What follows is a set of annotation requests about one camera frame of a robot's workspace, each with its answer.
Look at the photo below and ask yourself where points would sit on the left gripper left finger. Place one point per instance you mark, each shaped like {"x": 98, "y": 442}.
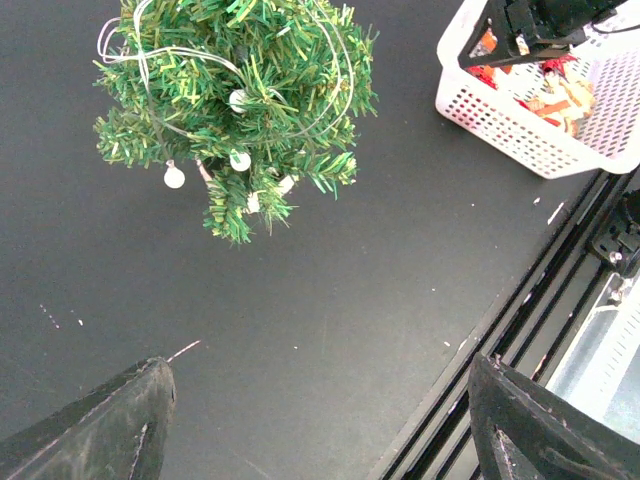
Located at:
{"x": 116, "y": 431}

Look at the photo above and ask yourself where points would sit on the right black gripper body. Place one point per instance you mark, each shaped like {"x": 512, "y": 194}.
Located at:
{"x": 548, "y": 22}

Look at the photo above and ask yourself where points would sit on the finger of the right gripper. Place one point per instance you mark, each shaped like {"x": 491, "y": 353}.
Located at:
{"x": 500, "y": 58}
{"x": 493, "y": 18}

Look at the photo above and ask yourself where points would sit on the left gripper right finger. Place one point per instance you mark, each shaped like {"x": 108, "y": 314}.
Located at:
{"x": 523, "y": 431}

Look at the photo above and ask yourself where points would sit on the white perforated plastic basket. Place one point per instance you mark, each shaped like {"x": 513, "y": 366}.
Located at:
{"x": 607, "y": 140}

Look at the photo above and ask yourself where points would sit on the small green christmas tree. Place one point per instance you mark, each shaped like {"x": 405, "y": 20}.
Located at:
{"x": 235, "y": 110}

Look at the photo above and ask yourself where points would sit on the white slotted cable duct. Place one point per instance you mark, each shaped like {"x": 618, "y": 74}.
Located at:
{"x": 599, "y": 374}

